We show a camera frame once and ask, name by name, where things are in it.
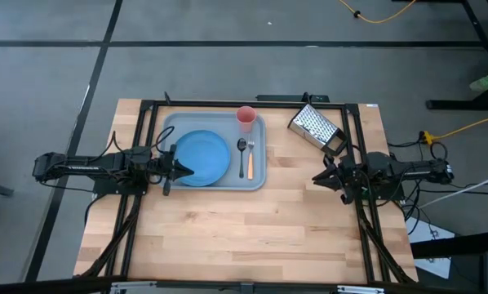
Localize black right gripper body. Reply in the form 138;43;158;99
325;154;364;206

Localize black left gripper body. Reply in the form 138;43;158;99
153;143;180;197

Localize blue round plate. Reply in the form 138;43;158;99
173;129;232;188

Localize black spoon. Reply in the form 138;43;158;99
237;137;248;180

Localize fork with orange handle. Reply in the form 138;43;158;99
246;140;256;181

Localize pink plastic cup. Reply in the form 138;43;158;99
236;105;258;134

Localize grey plastic tray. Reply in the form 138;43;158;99
157;112;268;192

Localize metal box grater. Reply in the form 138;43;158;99
287;103;349;157

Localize white paper sheet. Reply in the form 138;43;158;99
405;216;456;279

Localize black bar beside table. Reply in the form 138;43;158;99
410;230;488;260

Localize black metal floor stand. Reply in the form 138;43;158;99
393;0;488;111

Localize black overhead rig crossbeam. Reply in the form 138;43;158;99
0;276;488;294

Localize green cloth item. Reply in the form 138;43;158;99
469;69;488;93

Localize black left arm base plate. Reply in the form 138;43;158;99
91;179;149;196

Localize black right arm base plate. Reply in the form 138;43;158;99
347;179;405;202

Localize black aluminium table frame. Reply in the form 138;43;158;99
80;91;419;287

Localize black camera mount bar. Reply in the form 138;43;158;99
255;92;331;104

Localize yellow extension cable with plug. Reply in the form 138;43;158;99
420;110;488;145

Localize black floor cable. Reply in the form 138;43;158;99
386;140;488;197

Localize white cable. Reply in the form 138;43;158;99
418;170;488;210

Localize yellow floor cable with clip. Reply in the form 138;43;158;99
337;0;417;25

